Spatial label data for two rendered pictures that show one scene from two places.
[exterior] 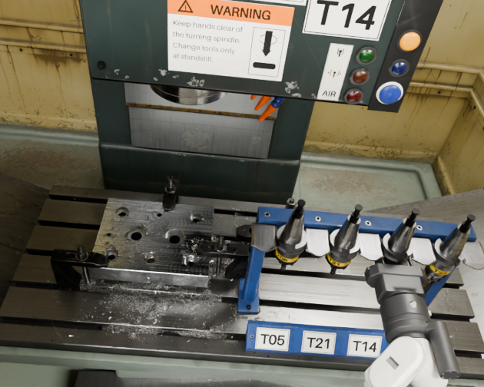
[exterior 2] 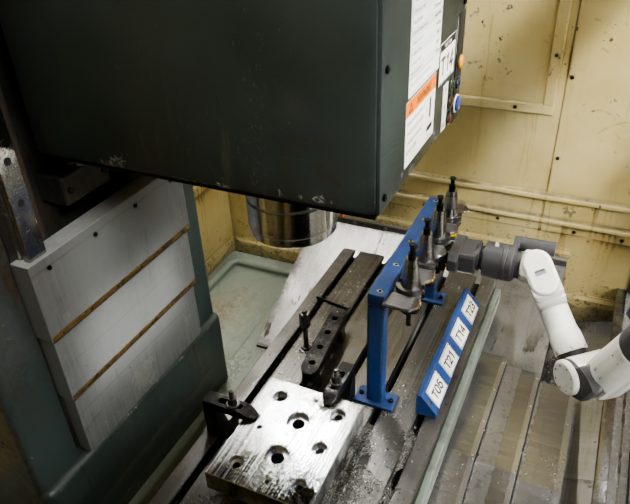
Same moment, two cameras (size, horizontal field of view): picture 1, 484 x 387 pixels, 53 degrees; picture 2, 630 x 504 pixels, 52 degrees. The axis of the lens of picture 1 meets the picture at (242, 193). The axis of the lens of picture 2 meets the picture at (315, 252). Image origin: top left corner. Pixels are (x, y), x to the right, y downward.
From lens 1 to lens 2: 1.00 m
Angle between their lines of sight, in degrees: 47
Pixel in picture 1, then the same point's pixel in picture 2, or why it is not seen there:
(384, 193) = (244, 297)
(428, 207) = (306, 261)
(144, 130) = (97, 416)
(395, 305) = (492, 255)
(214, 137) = (157, 352)
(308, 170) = not seen: hidden behind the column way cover
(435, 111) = (214, 201)
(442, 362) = (548, 247)
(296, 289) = not seen: hidden behind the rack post
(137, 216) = (252, 448)
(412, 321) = (511, 249)
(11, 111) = not seen: outside the picture
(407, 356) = (541, 260)
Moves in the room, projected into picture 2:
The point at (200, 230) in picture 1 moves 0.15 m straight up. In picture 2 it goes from (300, 397) to (296, 346)
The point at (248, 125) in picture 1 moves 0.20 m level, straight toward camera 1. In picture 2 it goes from (178, 310) to (242, 332)
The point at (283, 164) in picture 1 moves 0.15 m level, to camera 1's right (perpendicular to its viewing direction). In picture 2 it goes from (209, 327) to (238, 299)
